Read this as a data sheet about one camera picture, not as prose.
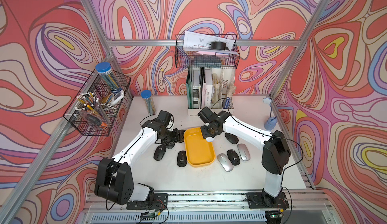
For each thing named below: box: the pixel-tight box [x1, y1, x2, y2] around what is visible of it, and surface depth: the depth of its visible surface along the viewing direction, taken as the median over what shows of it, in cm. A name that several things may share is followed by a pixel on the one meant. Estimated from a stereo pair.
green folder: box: [185, 68, 195, 109], surface depth 93 cm
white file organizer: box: [187, 68, 235, 117], surface depth 103 cm
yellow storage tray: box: [183, 127, 216, 168], surface depth 92 cm
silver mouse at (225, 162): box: [216, 153, 234, 173], surface depth 88 cm
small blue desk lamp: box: [262, 96, 278, 131], surface depth 98 cm
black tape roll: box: [210, 41, 231, 51], surface depth 84 cm
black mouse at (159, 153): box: [153, 145, 167, 161], surface depth 90 cm
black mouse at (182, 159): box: [176, 150, 188, 168], surface depth 86 cm
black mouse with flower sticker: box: [226, 149, 241, 166], surface depth 88 cm
